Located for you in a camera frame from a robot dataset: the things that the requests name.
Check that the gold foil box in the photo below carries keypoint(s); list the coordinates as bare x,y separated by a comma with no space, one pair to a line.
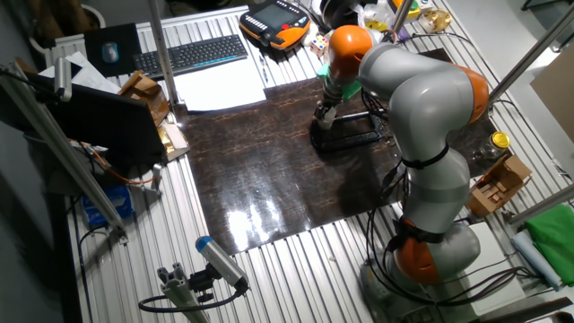
172,141

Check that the green cloth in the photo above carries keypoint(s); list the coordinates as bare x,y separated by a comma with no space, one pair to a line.
553,238

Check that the grey computer mouse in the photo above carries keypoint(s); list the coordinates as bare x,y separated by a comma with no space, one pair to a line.
110,52

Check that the long slanted aluminium frame bar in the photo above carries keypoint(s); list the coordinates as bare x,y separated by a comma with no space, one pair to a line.
58,148

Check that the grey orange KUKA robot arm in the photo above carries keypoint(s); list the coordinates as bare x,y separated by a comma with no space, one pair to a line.
426,107

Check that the black metal C-clamp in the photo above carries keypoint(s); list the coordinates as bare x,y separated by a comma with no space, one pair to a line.
350,140

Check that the orange black teach pendant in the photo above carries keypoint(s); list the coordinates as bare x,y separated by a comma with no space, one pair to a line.
273,18

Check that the large white paper sheet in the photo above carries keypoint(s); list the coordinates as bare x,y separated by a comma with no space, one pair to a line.
220,87

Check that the dark marble pattern mat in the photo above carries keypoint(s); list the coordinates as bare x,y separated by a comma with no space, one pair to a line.
251,179

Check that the Rubik's cube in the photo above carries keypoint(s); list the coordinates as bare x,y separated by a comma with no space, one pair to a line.
318,45

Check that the black computer keyboard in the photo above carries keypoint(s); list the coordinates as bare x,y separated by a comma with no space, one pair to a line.
193,54

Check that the yellow green button box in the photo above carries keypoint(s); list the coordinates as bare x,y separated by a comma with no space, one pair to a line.
412,9

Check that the small open brown cardboard box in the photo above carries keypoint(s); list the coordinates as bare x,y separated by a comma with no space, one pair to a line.
145,92

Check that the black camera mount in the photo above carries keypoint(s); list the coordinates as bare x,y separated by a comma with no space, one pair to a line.
202,282

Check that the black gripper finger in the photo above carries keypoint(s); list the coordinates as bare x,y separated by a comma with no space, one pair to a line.
319,114

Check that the loose white paper pile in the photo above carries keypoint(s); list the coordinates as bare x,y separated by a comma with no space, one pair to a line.
89,76

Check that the black mouse pad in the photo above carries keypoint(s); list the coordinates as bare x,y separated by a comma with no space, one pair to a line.
127,45

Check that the black laptop screen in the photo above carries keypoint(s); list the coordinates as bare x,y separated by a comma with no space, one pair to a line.
107,121

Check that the white flat board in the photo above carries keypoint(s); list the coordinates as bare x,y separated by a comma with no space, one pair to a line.
498,269

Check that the blue tissue pack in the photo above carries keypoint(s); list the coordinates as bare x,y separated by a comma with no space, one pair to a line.
107,204

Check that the white soft rounded toy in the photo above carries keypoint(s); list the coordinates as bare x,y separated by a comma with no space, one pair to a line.
309,39

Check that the plain silver depth camera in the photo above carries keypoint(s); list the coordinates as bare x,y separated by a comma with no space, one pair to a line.
63,78

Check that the short aluminium profile stub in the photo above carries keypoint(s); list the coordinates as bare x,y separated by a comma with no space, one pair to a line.
177,287

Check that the pale rolled sheet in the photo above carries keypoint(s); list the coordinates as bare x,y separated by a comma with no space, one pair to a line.
536,258

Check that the cardboard box with inserts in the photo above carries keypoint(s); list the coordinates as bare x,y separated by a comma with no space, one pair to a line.
498,188

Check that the black round spool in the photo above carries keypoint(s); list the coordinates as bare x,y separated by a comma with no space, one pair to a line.
336,11

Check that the slim metal stand post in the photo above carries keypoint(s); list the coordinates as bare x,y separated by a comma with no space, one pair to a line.
401,15

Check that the green printed camera mount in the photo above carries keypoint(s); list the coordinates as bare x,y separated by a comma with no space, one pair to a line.
352,91

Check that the diagonal aluminium frame bar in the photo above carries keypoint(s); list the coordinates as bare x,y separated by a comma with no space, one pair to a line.
529,56

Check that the clear plastic bag yellow contents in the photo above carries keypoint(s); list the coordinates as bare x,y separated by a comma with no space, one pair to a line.
374,20

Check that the glass jar with yellow lid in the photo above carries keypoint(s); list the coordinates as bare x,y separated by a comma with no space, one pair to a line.
499,140

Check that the brown cardboard panel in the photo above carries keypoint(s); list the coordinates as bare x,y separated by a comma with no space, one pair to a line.
556,94

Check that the silver camera with blue cap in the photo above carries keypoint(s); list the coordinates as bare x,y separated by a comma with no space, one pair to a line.
220,260

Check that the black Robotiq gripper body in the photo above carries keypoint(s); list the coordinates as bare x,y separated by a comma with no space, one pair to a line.
325,105

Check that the tall aluminium frame post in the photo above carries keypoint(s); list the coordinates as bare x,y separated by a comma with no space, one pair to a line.
162,54

